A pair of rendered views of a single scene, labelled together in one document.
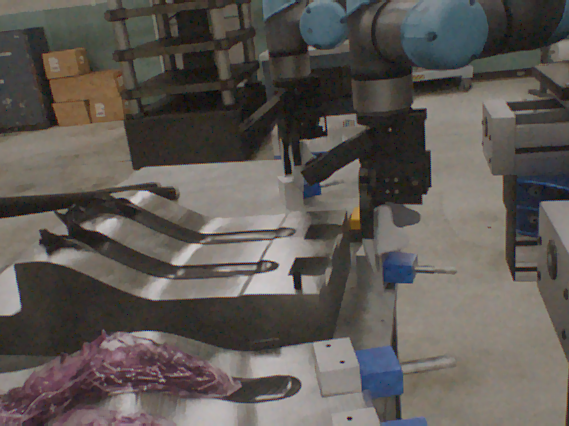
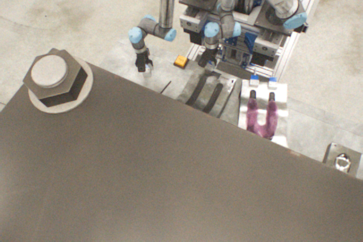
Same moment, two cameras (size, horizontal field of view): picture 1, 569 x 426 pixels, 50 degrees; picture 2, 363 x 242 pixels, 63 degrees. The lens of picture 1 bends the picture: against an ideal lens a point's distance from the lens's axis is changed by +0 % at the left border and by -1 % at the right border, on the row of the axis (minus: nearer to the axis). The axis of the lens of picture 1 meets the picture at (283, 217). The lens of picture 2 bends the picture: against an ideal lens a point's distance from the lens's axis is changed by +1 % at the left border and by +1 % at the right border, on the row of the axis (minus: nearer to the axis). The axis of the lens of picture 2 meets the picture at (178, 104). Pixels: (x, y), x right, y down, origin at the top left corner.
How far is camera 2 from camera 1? 164 cm
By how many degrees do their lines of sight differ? 62
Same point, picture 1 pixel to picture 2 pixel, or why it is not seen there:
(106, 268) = (213, 113)
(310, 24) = (172, 37)
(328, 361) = (256, 83)
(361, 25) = (216, 37)
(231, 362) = (244, 97)
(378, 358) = (254, 77)
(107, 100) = not seen: outside the picture
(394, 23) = (229, 34)
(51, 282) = not seen: hidden behind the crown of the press
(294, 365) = (248, 89)
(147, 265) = (207, 107)
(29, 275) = not seen: hidden behind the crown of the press
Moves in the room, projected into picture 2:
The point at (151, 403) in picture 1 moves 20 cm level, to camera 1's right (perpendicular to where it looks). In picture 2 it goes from (261, 107) to (265, 77)
